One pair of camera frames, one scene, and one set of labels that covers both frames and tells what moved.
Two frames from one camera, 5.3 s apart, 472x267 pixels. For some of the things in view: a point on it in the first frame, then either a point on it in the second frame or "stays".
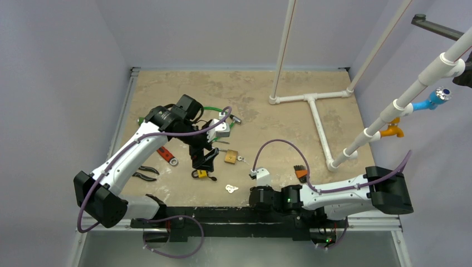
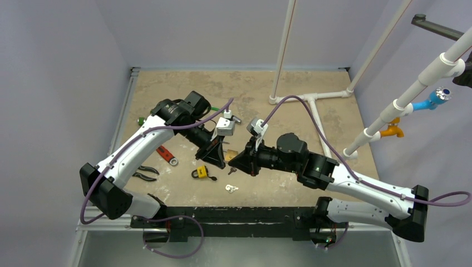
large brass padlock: [231, 156] stays
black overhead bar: [419, 20] stays
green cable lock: [235, 119] stays
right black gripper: [252, 198] → [251, 157]
